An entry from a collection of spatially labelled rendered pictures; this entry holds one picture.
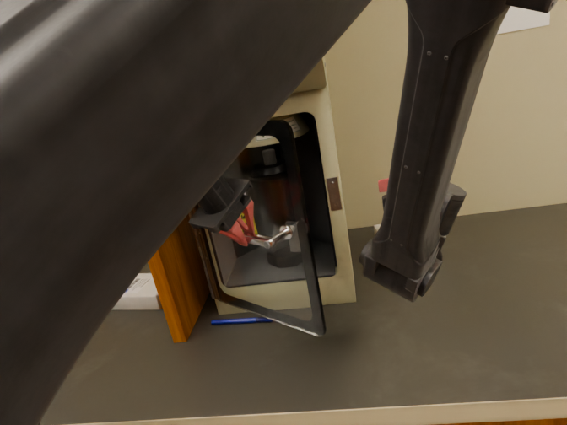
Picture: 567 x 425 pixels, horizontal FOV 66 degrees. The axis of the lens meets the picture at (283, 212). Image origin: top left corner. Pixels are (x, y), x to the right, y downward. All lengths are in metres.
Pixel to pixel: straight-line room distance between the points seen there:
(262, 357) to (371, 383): 0.22
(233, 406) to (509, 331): 0.51
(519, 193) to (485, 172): 0.12
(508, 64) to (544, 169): 0.32
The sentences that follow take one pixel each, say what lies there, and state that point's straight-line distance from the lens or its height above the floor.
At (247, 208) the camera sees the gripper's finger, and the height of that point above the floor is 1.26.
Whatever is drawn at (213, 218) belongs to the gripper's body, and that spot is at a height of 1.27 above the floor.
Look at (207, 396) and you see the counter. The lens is 0.85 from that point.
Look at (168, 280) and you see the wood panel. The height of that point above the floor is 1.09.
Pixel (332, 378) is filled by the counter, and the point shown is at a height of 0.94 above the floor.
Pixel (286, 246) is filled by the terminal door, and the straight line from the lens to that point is 0.76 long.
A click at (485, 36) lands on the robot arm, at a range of 0.32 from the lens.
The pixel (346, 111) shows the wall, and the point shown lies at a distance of 1.28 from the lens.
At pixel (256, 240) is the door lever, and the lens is 0.73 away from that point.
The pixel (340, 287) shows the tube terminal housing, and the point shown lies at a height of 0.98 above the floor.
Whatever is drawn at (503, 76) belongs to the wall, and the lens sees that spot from 1.35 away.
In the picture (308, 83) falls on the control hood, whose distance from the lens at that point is 0.80.
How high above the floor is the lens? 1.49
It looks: 21 degrees down
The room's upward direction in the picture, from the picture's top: 11 degrees counter-clockwise
